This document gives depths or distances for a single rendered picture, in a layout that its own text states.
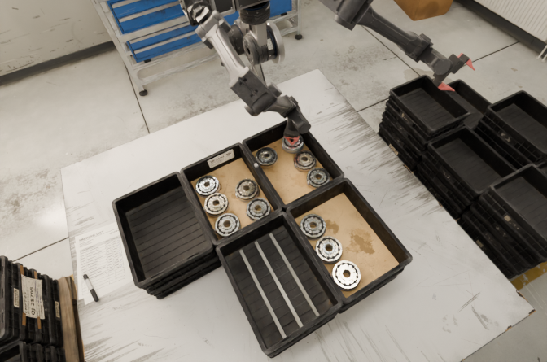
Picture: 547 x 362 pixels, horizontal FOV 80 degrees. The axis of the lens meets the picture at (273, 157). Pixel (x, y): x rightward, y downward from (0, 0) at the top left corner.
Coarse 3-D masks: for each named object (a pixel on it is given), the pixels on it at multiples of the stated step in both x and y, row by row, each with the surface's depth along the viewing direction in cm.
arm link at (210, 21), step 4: (204, 8) 114; (204, 12) 113; (208, 12) 112; (196, 16) 115; (200, 16) 113; (204, 16) 113; (208, 16) 112; (212, 16) 111; (200, 20) 113; (204, 20) 114; (208, 20) 112; (212, 20) 111; (216, 20) 111; (200, 24) 113; (204, 24) 112; (208, 24) 112; (212, 24) 112; (204, 28) 112; (208, 28) 112
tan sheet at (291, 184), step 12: (276, 144) 160; (288, 156) 155; (264, 168) 152; (276, 168) 152; (288, 168) 151; (324, 168) 150; (276, 180) 148; (288, 180) 148; (300, 180) 148; (288, 192) 144; (300, 192) 144
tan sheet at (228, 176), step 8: (240, 160) 156; (224, 168) 154; (232, 168) 153; (240, 168) 153; (216, 176) 152; (224, 176) 151; (232, 176) 151; (240, 176) 151; (248, 176) 150; (192, 184) 150; (224, 184) 149; (232, 184) 148; (224, 192) 146; (232, 192) 146; (200, 200) 145; (232, 200) 144; (232, 208) 141; (240, 208) 141; (272, 208) 140; (208, 216) 140; (240, 216) 139; (248, 224) 137
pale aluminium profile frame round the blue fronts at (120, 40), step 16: (96, 0) 233; (288, 16) 317; (112, 32) 254; (144, 32) 263; (288, 32) 330; (192, 48) 295; (128, 64) 280; (144, 64) 285; (192, 64) 307; (144, 80) 298
